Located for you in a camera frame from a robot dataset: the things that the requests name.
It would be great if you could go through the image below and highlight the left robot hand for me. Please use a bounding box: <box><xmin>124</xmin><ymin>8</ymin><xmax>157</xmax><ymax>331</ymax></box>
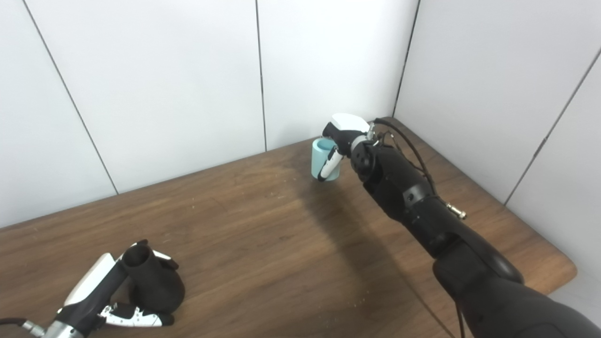
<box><xmin>55</xmin><ymin>239</ymin><xmax>180</xmax><ymax>337</ymax></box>

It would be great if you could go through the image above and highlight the light-blue hose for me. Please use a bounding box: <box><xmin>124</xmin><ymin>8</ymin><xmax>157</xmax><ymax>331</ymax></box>
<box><xmin>311</xmin><ymin>138</ymin><xmax>342</xmax><ymax>182</ymax></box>

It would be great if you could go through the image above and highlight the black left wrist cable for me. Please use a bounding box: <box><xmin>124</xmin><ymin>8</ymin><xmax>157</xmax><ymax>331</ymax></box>
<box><xmin>0</xmin><ymin>317</ymin><xmax>46</xmax><ymax>337</ymax></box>

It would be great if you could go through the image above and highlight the black nozzle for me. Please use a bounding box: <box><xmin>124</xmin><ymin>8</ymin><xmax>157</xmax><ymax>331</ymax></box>
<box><xmin>121</xmin><ymin>243</ymin><xmax>186</xmax><ymax>315</ymax></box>

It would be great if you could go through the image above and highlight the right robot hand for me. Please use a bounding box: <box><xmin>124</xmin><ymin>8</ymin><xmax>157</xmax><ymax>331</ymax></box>
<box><xmin>317</xmin><ymin>113</ymin><xmax>372</xmax><ymax>183</ymax></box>

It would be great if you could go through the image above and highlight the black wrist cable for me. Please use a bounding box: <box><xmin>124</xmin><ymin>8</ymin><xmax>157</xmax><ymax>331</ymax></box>
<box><xmin>368</xmin><ymin>117</ymin><xmax>468</xmax><ymax>338</ymax></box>
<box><xmin>0</xmin><ymin>317</ymin><xmax>46</xmax><ymax>337</ymax></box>

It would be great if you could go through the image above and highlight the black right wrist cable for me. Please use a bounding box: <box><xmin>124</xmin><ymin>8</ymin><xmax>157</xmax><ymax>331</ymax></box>
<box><xmin>368</xmin><ymin>117</ymin><xmax>468</xmax><ymax>338</ymax></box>

